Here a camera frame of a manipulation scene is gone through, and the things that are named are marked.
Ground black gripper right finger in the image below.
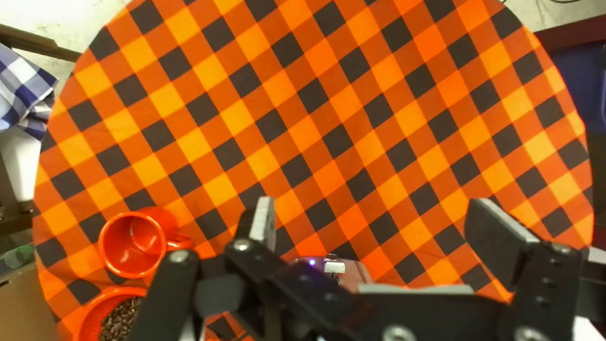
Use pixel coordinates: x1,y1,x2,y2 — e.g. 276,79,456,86
462,198,591,341

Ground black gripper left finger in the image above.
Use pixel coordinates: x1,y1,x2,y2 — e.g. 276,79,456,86
129,196,292,341

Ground coffee beans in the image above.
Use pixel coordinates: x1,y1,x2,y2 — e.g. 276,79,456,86
100,296,146,341

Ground red mug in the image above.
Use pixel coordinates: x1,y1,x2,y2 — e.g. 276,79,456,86
97,211,195,283

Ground red bowl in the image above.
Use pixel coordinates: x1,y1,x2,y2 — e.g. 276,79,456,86
74,287,155,341

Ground white container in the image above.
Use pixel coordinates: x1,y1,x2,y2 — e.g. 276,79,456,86
0,126,45,206

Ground orange black checked tablecloth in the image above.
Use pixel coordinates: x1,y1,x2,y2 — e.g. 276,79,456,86
30,0,596,341

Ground white desk with maroon front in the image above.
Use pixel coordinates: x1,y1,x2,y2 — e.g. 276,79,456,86
504,0,606,71

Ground blue white checked cloth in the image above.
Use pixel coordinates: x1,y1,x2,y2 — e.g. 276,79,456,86
0,43,61,141

